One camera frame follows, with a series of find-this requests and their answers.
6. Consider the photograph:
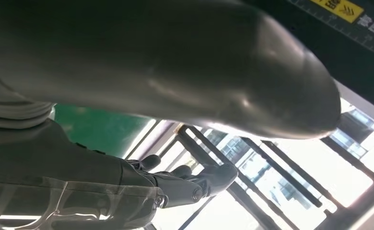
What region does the black inbound scanner machine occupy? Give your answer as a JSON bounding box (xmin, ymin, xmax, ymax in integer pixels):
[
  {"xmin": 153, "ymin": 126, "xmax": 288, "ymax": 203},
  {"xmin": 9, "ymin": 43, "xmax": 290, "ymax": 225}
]
[{"xmin": 242, "ymin": 0, "xmax": 374, "ymax": 116}]

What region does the black yellow label strip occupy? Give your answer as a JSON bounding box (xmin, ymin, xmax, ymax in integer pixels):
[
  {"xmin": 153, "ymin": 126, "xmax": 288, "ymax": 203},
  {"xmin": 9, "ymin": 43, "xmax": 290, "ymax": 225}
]
[{"xmin": 287, "ymin": 0, "xmax": 374, "ymax": 62}]

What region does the green conveyor belt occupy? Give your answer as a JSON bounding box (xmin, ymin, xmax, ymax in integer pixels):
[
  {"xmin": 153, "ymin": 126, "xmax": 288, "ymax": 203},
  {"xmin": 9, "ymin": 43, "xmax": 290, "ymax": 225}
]
[{"xmin": 53, "ymin": 104, "xmax": 181, "ymax": 162}]

